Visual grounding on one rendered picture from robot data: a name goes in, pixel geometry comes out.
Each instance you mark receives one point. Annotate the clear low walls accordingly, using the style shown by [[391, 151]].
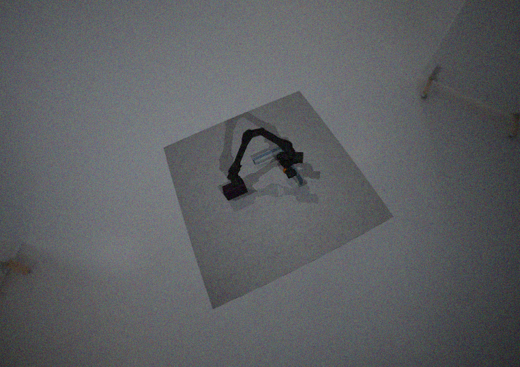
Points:
[[269, 156]]

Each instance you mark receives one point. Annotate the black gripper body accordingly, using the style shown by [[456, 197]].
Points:
[[290, 171]]

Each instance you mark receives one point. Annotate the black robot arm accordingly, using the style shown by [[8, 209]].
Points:
[[287, 146]]

